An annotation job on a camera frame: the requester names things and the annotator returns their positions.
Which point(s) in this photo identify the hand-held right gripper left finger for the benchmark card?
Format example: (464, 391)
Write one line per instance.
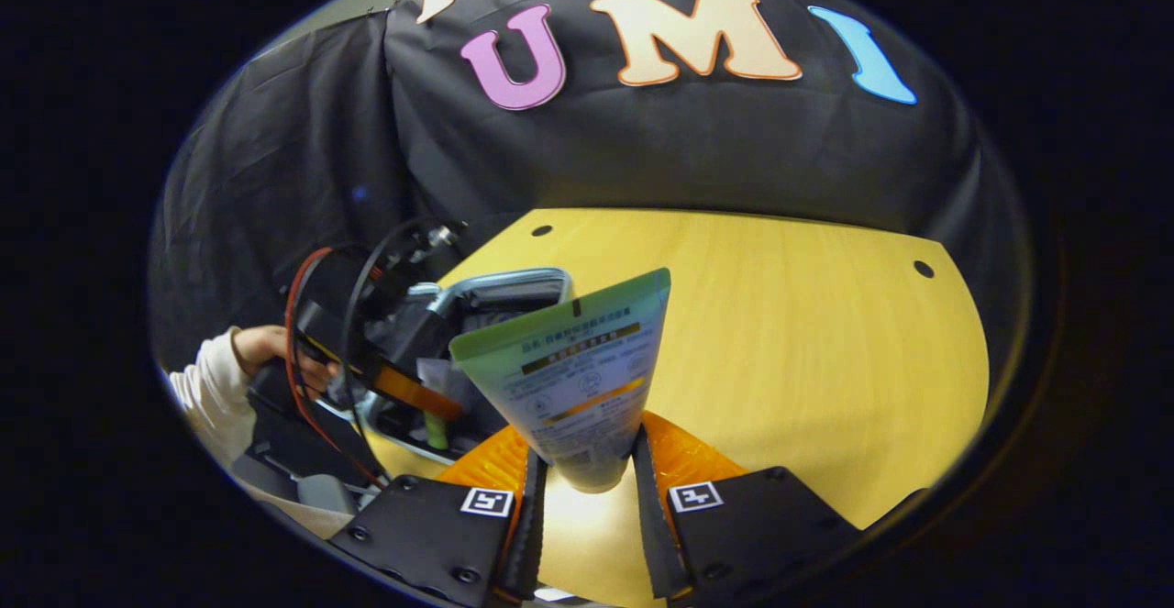
(532, 516)

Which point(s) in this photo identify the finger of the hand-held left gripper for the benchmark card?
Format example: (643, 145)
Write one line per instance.
(413, 390)

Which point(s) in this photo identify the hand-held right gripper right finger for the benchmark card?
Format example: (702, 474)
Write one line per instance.
(653, 525)

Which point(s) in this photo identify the small white skin care tube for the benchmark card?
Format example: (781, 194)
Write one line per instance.
(436, 406)

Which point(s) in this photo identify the light blue suitcase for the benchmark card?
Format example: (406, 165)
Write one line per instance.
(504, 292)

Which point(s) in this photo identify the pale green skin care tube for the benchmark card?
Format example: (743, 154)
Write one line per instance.
(578, 379)

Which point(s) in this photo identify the person's beige clothing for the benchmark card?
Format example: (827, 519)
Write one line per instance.
(303, 516)

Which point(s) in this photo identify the black backdrop cloth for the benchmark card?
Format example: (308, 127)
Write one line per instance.
(642, 149)

